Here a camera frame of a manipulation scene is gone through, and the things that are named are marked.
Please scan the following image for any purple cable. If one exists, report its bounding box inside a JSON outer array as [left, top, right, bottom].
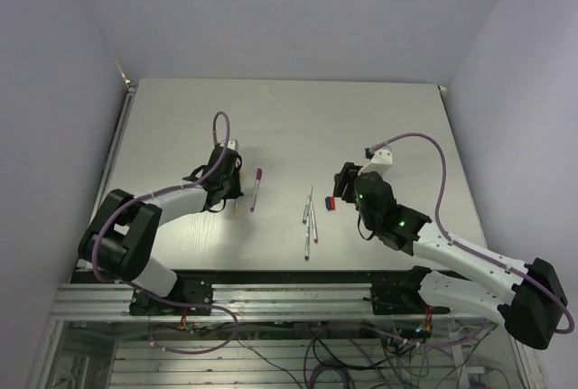
[[89, 111, 238, 354], [364, 132, 571, 335]]

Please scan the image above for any purple marker pen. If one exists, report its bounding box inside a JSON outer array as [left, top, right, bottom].
[[249, 168, 263, 213]]

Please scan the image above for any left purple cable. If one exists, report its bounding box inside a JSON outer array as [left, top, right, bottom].
[[89, 111, 238, 354]]

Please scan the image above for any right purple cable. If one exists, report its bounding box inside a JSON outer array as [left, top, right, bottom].
[[364, 132, 571, 335]]

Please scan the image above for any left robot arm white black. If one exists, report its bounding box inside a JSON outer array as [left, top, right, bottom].
[[78, 139, 243, 314]]

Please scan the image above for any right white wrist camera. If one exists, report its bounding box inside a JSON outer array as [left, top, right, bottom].
[[359, 145, 394, 177]]

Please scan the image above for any red marker pen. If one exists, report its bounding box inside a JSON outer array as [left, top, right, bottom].
[[309, 200, 319, 244]]

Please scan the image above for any black strap loop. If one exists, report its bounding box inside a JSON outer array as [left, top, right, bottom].
[[355, 215, 376, 242]]

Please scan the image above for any green marker pen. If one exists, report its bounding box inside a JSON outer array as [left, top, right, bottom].
[[302, 185, 313, 225]]

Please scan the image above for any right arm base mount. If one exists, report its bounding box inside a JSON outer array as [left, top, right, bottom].
[[362, 266, 434, 315]]

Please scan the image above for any aluminium frame rail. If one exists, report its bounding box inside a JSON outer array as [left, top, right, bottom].
[[49, 282, 480, 322]]

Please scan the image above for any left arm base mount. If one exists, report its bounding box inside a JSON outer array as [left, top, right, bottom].
[[129, 277, 213, 317]]

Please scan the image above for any black marker pen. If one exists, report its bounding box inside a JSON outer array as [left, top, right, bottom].
[[304, 208, 312, 262]]

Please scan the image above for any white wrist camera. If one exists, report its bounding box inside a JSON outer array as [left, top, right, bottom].
[[220, 139, 239, 152], [359, 145, 394, 177]]

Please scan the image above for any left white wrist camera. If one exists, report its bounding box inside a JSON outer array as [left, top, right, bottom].
[[220, 139, 239, 152]]

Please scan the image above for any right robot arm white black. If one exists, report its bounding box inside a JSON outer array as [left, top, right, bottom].
[[332, 162, 568, 350]]

